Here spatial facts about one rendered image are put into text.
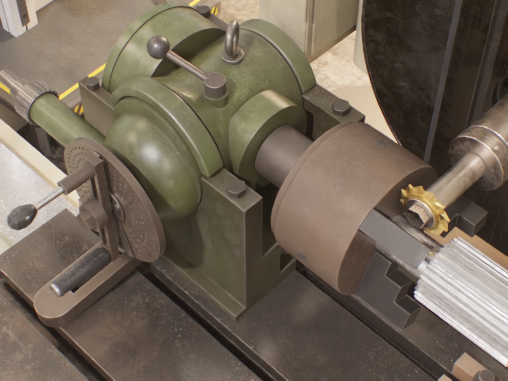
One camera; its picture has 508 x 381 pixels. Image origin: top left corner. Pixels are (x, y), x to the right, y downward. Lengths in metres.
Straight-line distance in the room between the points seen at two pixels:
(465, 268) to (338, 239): 0.15
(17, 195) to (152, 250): 0.67
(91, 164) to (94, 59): 1.55
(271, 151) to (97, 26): 1.64
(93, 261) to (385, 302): 0.39
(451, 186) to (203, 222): 0.34
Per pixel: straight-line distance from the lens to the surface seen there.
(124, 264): 1.38
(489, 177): 1.18
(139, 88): 1.23
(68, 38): 2.80
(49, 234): 1.47
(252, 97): 1.25
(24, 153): 1.99
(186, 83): 1.25
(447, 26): 1.28
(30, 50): 2.79
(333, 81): 3.10
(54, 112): 1.35
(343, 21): 1.56
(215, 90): 1.21
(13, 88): 1.42
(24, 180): 1.90
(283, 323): 1.36
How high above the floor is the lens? 2.16
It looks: 50 degrees down
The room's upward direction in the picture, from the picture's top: straight up
